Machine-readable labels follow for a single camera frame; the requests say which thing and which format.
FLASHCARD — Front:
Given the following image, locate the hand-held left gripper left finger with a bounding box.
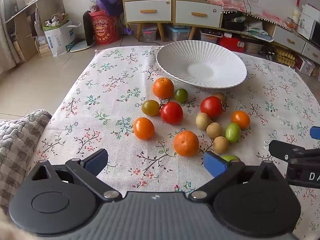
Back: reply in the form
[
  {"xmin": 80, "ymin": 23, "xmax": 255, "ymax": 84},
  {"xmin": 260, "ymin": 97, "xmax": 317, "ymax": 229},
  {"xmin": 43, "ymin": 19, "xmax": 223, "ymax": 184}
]
[{"xmin": 29, "ymin": 149, "xmax": 123, "ymax": 203}]

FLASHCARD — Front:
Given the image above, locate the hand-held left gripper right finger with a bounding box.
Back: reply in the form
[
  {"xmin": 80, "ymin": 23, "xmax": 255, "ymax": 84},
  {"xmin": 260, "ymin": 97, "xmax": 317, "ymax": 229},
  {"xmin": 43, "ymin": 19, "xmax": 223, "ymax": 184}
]
[{"xmin": 187, "ymin": 151, "xmax": 288, "ymax": 203}]

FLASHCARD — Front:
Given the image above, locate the mandarin orange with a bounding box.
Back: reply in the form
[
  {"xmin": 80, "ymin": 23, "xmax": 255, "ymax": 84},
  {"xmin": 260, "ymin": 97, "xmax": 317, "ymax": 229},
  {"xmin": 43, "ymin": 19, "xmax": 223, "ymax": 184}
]
[
  {"xmin": 173, "ymin": 130, "xmax": 200, "ymax": 157},
  {"xmin": 152, "ymin": 77, "xmax": 175, "ymax": 99}
]

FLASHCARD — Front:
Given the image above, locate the oval green tomato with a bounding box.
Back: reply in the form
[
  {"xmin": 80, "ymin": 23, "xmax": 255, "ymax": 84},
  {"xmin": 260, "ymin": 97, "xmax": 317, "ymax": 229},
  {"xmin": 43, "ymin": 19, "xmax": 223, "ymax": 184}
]
[{"xmin": 225, "ymin": 122, "xmax": 241, "ymax": 143}]

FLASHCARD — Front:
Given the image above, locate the orange tomato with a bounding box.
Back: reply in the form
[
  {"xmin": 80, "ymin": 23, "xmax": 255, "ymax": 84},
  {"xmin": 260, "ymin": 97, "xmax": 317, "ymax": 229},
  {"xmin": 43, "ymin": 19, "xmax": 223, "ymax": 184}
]
[
  {"xmin": 231, "ymin": 110, "xmax": 250, "ymax": 130},
  {"xmin": 133, "ymin": 117, "xmax": 155, "ymax": 140}
]

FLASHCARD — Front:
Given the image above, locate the red tomato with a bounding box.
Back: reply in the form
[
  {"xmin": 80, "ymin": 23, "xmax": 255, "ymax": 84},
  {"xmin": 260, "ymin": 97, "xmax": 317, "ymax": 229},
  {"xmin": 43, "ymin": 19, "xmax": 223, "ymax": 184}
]
[
  {"xmin": 160, "ymin": 101, "xmax": 184, "ymax": 125},
  {"xmin": 200, "ymin": 96, "xmax": 223, "ymax": 119}
]

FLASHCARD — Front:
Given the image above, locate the yellow-green tomato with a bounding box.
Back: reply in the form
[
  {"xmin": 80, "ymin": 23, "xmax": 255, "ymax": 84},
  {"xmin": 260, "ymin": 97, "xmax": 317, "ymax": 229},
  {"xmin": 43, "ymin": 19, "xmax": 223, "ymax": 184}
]
[{"xmin": 141, "ymin": 100, "xmax": 160, "ymax": 117}]

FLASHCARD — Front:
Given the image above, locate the small dark green tomato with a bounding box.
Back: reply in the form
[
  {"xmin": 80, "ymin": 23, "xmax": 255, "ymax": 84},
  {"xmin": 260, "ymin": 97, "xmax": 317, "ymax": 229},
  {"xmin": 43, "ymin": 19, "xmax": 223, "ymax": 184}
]
[{"xmin": 174, "ymin": 88, "xmax": 188, "ymax": 103}]

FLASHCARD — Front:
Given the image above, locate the white ribbed plate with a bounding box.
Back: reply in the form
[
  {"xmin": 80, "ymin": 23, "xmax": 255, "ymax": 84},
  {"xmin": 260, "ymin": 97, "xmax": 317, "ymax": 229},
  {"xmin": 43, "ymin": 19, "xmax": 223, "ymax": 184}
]
[{"xmin": 156, "ymin": 40, "xmax": 248, "ymax": 89}]

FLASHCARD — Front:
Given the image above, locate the printed cardboard box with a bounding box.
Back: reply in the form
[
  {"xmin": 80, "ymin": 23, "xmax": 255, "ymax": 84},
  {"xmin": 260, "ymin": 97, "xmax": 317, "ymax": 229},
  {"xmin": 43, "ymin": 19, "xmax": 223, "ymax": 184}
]
[{"xmin": 295, "ymin": 56, "xmax": 316, "ymax": 77}]

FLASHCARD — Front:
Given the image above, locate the floral tablecloth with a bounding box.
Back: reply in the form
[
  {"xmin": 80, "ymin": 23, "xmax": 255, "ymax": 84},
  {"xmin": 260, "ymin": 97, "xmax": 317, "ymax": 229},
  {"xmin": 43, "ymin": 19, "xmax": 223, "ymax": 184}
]
[{"xmin": 33, "ymin": 45, "xmax": 320, "ymax": 233}]

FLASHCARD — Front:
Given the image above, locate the grey quilted blanket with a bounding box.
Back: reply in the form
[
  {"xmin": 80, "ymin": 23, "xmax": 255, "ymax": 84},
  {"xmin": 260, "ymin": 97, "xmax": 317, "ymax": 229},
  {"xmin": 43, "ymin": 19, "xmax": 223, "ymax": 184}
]
[{"xmin": 0, "ymin": 109, "xmax": 52, "ymax": 213}]

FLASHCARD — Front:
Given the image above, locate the white low cabinet drawer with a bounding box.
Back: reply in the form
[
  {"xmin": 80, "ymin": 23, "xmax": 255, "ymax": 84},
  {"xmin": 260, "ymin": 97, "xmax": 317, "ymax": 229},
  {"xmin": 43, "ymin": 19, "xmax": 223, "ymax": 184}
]
[
  {"xmin": 272, "ymin": 26, "xmax": 307, "ymax": 53},
  {"xmin": 302, "ymin": 42, "xmax": 320, "ymax": 64}
]

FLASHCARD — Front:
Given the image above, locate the yellow egg tray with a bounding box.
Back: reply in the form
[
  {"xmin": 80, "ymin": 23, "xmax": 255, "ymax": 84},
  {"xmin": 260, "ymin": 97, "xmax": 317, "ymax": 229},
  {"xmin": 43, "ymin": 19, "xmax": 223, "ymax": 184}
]
[{"xmin": 275, "ymin": 49, "xmax": 295, "ymax": 67}]

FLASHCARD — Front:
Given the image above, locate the black microwave oven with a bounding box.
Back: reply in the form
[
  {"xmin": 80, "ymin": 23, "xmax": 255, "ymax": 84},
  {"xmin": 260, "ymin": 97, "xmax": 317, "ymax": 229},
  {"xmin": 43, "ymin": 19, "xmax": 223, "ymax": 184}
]
[{"xmin": 310, "ymin": 20, "xmax": 320, "ymax": 42}]

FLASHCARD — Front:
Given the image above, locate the white box with drawing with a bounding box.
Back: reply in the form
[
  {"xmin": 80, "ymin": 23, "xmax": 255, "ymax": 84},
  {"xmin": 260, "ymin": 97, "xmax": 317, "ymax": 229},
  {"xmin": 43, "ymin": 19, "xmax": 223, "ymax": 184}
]
[{"xmin": 296, "ymin": 12, "xmax": 315, "ymax": 39}]

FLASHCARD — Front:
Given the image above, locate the red box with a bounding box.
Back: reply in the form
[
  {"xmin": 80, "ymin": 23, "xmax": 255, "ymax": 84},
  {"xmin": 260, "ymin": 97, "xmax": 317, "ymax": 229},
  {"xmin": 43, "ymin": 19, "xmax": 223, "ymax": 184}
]
[{"xmin": 217, "ymin": 37, "xmax": 244, "ymax": 53}]

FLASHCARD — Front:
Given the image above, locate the low wooden cabinet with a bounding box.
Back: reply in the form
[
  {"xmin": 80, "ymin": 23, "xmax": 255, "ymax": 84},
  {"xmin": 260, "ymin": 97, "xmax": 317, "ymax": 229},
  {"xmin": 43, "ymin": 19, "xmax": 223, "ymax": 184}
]
[{"xmin": 221, "ymin": 12, "xmax": 320, "ymax": 65}]

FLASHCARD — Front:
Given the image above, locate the clear plastic storage box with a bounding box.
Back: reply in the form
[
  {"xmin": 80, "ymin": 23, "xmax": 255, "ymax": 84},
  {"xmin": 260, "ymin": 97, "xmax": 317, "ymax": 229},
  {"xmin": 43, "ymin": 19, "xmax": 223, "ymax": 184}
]
[
  {"xmin": 200, "ymin": 29, "xmax": 222, "ymax": 44},
  {"xmin": 141, "ymin": 25, "xmax": 158, "ymax": 42},
  {"xmin": 167, "ymin": 26, "xmax": 192, "ymax": 42}
]

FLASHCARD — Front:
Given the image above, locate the white paper bag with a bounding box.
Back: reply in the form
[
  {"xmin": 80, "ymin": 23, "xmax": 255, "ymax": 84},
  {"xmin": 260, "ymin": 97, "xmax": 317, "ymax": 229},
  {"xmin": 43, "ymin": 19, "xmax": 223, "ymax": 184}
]
[{"xmin": 43, "ymin": 20, "xmax": 82, "ymax": 57}]

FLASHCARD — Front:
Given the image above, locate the black panel on white base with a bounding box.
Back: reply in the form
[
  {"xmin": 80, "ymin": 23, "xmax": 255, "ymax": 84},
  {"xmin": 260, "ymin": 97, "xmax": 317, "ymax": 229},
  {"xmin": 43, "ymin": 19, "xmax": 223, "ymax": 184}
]
[{"xmin": 70, "ymin": 10, "xmax": 97, "ymax": 52}]

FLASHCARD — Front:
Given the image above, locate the black bag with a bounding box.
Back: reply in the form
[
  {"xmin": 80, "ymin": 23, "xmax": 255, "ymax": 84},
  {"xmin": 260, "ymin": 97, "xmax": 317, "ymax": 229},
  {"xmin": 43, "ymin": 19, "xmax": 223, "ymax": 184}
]
[{"xmin": 222, "ymin": 14, "xmax": 247, "ymax": 32}]

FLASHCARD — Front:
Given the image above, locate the red bucket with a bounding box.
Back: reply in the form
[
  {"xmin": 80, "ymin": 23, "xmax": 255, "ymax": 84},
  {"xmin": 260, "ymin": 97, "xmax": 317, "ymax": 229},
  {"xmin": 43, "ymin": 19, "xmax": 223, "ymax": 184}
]
[{"xmin": 88, "ymin": 9, "xmax": 120, "ymax": 45}]

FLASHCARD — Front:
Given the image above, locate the small grey plush toy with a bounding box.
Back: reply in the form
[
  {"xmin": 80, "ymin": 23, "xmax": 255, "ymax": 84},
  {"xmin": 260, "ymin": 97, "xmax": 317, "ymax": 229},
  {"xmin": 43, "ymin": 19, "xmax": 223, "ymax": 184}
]
[{"xmin": 45, "ymin": 12, "xmax": 69, "ymax": 27}]

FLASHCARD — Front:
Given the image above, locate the pink cloth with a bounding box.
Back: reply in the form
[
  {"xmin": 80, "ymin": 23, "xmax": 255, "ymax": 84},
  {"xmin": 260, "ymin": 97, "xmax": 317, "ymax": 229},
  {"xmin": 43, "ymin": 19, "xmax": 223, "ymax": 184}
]
[{"xmin": 204, "ymin": 0, "xmax": 288, "ymax": 27}]

